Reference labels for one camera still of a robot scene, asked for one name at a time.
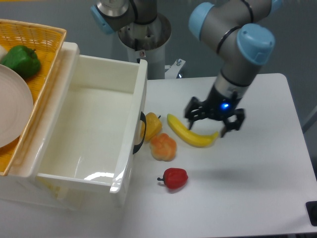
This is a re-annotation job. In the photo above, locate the red bell pepper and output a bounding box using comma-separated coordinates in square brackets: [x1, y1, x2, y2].
[157, 168, 188, 189]

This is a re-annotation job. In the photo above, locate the white metal frame bracket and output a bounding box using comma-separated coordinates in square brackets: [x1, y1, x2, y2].
[164, 59, 186, 79]

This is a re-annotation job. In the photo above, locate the yellow woven basket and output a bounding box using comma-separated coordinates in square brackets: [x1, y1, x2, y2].
[0, 19, 66, 176]

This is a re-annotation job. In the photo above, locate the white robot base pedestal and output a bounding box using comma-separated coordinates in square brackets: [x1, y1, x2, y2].
[118, 13, 171, 80]

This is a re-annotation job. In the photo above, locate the orange bread roll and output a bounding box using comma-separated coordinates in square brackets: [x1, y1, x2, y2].
[150, 133, 177, 162]

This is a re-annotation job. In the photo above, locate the white plate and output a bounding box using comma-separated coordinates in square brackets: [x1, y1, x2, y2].
[0, 65, 33, 147]

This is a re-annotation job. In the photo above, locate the yellow bell pepper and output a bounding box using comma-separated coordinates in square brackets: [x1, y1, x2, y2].
[140, 112, 162, 141]

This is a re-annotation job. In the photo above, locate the black device at table edge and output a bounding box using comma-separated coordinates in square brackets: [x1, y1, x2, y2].
[306, 201, 317, 227]

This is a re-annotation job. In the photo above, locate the white drawer cabinet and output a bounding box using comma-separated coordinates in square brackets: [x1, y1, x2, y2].
[0, 43, 128, 208]

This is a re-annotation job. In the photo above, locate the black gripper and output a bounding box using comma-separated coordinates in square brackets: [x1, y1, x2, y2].
[184, 86, 245, 138]

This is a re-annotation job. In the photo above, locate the green bell pepper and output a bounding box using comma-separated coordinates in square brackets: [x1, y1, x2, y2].
[0, 45, 41, 79]

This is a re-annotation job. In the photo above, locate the yellow banana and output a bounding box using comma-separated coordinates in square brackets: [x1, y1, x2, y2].
[166, 114, 219, 148]

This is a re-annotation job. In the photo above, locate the white drawer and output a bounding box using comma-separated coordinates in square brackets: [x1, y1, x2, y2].
[38, 56, 148, 194]

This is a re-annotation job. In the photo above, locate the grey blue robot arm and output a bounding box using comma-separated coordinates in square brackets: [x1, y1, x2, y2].
[91, 0, 282, 135]

